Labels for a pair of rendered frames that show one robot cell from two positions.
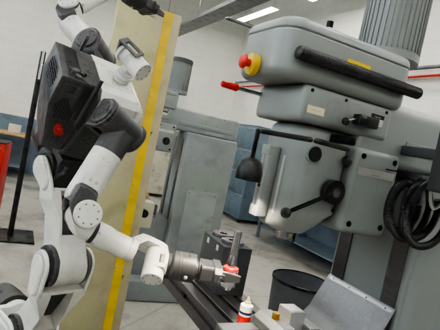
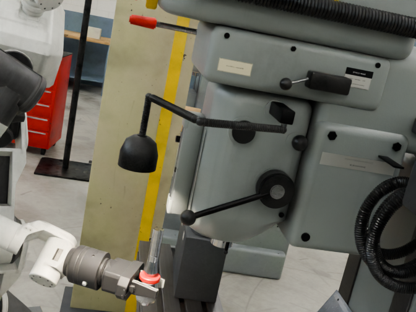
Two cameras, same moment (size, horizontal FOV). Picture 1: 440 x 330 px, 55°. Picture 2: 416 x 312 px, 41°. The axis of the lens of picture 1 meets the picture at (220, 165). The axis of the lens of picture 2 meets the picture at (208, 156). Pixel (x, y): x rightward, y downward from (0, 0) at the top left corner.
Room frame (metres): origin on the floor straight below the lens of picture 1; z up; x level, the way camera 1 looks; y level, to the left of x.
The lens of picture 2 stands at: (0.20, -0.48, 1.76)
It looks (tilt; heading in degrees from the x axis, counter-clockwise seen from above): 15 degrees down; 16
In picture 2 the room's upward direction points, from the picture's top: 12 degrees clockwise
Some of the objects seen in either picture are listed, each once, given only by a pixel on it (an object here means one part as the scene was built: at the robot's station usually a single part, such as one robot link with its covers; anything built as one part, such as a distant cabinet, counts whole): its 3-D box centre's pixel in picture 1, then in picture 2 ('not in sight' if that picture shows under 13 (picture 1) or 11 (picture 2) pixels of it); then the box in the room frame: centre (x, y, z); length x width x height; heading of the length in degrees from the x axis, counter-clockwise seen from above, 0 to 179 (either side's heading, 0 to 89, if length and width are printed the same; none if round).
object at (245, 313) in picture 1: (245, 313); not in sight; (1.31, -0.17, 1.02); 0.04 x 0.04 x 0.11
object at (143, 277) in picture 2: (230, 268); (150, 277); (1.28, -0.10, 1.16); 0.05 x 0.05 x 0.01
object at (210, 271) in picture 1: (200, 270); (110, 274); (1.27, -0.01, 1.13); 0.13 x 0.12 x 0.10; 6
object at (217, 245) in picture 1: (222, 260); (199, 251); (1.69, -0.09, 1.06); 0.22 x 0.12 x 0.20; 23
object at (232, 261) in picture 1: (234, 249); (154, 252); (1.28, -0.10, 1.22); 0.03 x 0.03 x 0.11
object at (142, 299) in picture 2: (228, 277); (147, 288); (1.28, -0.10, 1.13); 0.05 x 0.05 x 0.05
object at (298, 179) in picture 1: (297, 177); (242, 160); (1.30, -0.24, 1.47); 0.21 x 0.19 x 0.32; 26
